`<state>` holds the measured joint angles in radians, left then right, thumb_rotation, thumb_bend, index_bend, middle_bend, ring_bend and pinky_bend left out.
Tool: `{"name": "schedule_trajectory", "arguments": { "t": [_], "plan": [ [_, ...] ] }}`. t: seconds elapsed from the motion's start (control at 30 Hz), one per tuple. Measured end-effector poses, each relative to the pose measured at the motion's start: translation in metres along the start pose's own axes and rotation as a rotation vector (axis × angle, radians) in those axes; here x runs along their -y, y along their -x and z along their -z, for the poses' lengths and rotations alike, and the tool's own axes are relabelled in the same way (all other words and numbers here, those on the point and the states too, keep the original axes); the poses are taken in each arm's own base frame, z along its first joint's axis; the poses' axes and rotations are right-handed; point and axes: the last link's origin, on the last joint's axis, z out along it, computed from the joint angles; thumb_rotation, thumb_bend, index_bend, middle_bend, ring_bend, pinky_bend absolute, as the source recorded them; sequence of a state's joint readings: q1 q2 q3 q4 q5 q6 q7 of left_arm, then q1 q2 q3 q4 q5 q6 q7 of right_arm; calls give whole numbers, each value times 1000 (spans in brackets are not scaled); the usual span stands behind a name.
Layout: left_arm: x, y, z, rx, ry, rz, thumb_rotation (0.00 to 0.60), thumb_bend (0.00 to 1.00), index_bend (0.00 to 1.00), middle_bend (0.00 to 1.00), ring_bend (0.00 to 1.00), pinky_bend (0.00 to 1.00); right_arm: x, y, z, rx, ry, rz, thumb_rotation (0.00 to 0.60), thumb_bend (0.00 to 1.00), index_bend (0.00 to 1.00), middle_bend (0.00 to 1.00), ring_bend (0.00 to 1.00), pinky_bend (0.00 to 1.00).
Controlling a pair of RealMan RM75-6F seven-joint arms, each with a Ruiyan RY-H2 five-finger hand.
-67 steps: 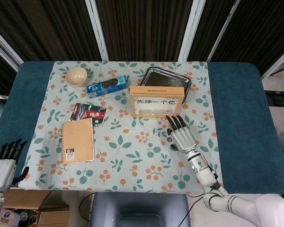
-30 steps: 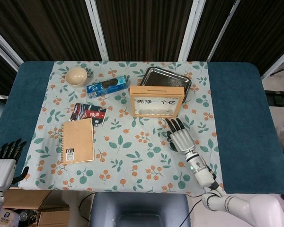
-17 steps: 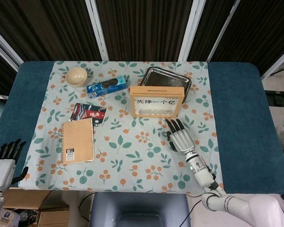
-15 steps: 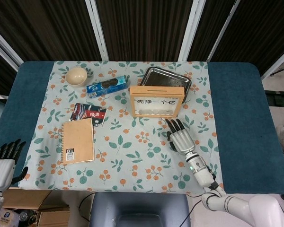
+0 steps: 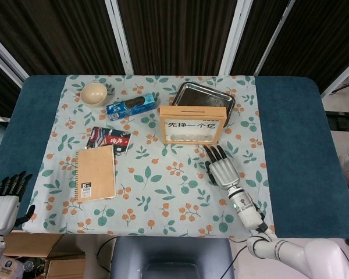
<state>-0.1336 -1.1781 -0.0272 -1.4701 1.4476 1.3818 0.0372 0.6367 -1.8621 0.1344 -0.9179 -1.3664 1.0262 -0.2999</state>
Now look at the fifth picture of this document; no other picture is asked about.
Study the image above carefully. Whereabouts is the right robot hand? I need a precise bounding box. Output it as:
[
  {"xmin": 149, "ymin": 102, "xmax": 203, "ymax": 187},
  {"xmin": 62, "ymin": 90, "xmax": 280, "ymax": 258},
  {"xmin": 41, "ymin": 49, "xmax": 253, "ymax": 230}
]
[{"xmin": 203, "ymin": 145, "xmax": 241, "ymax": 190}]

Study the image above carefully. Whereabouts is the beige bowl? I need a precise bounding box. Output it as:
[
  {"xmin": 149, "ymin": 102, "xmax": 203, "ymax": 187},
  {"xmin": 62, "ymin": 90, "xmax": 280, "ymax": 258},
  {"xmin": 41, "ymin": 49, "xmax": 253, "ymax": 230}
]
[{"xmin": 80, "ymin": 83, "xmax": 108, "ymax": 108}]

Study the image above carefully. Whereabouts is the dark folding screen white frame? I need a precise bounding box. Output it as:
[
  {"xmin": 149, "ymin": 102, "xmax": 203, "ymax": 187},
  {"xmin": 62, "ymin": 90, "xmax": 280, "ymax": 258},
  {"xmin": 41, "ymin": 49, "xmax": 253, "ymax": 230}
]
[{"xmin": 0, "ymin": 0, "xmax": 349, "ymax": 117}]

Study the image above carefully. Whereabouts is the wooden frame money box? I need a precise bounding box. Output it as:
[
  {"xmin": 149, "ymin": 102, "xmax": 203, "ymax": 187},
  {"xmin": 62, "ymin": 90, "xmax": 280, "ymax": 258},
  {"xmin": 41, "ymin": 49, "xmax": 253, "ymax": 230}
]
[{"xmin": 159, "ymin": 106, "xmax": 228, "ymax": 145}]

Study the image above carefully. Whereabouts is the floral orange leaf tablecloth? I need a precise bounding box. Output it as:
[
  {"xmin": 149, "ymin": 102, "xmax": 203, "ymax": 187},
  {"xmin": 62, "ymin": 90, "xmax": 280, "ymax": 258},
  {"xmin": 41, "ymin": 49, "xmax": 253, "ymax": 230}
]
[{"xmin": 22, "ymin": 74, "xmax": 277, "ymax": 236}]

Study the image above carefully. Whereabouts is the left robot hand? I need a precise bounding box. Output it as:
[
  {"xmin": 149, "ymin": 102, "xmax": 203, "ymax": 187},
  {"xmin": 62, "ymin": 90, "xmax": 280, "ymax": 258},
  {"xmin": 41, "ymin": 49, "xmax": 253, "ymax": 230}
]
[{"xmin": 0, "ymin": 171, "xmax": 35, "ymax": 235}]

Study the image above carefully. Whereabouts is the brown cardboard box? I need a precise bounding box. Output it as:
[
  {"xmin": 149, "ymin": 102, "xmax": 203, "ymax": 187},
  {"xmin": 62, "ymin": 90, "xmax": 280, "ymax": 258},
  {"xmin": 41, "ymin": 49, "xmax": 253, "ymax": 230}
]
[
  {"xmin": 45, "ymin": 257, "xmax": 87, "ymax": 279},
  {"xmin": 2, "ymin": 232, "xmax": 65, "ymax": 259}
]

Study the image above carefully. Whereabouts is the kraft spiral notebook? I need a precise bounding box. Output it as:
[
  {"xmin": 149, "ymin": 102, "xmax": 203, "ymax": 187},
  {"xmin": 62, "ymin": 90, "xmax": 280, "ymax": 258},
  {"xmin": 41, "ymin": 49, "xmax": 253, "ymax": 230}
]
[{"xmin": 74, "ymin": 144, "xmax": 117, "ymax": 203}]

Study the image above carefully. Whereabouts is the dark red snack packet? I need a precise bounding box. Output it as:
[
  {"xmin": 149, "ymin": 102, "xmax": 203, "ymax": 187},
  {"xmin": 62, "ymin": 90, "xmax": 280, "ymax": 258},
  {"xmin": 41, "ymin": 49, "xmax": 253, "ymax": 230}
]
[{"xmin": 86, "ymin": 126, "xmax": 134, "ymax": 157}]

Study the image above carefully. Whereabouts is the blue cookie package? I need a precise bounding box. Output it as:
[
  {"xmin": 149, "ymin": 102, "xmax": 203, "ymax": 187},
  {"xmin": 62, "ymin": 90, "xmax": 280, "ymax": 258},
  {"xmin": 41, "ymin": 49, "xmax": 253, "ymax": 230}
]
[{"xmin": 106, "ymin": 92, "xmax": 159, "ymax": 121}]

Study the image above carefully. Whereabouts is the teal table cover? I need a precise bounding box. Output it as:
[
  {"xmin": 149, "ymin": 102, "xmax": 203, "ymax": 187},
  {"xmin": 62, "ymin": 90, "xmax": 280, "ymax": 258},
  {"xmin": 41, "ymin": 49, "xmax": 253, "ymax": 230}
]
[{"xmin": 0, "ymin": 74, "xmax": 349, "ymax": 239}]

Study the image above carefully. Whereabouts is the metal tray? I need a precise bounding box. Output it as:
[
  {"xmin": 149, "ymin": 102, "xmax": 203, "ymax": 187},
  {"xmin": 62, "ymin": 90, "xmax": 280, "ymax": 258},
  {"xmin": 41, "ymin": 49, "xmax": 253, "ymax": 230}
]
[{"xmin": 172, "ymin": 82, "xmax": 236, "ymax": 128}]

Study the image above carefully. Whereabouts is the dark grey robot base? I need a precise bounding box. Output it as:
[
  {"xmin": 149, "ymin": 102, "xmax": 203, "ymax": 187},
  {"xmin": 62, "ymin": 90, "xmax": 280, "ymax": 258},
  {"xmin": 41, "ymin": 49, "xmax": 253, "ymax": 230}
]
[{"xmin": 109, "ymin": 237, "xmax": 235, "ymax": 279}]

